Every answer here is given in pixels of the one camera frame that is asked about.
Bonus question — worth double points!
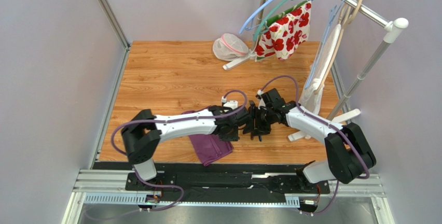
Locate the purple cloth napkin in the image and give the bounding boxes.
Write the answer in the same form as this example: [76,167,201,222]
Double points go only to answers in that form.
[181,109,234,167]

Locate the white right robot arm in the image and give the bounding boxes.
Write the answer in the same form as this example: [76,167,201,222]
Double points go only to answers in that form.
[244,89,377,184]

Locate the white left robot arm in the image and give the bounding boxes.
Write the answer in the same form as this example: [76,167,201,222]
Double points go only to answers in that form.
[120,106,252,180]

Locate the white towel on hanger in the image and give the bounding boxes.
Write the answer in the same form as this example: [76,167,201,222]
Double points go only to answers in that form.
[299,24,342,114]

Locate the white mesh laundry bag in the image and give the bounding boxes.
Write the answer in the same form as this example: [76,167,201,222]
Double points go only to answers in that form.
[212,33,249,61]

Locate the red poppy floral cloth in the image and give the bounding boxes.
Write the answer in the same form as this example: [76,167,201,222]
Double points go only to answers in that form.
[255,1,312,62]

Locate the light blue plastic hanger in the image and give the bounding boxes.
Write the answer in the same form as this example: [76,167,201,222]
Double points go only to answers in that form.
[239,0,322,34]

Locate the teal plastic hanger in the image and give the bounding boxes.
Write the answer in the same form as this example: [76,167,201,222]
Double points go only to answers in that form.
[251,0,308,42]

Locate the metal clothes rack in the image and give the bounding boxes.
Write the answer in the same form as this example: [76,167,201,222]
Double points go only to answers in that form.
[223,0,409,142]

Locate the blue thin wire hanger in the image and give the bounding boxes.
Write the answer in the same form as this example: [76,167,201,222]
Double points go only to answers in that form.
[304,0,346,89]

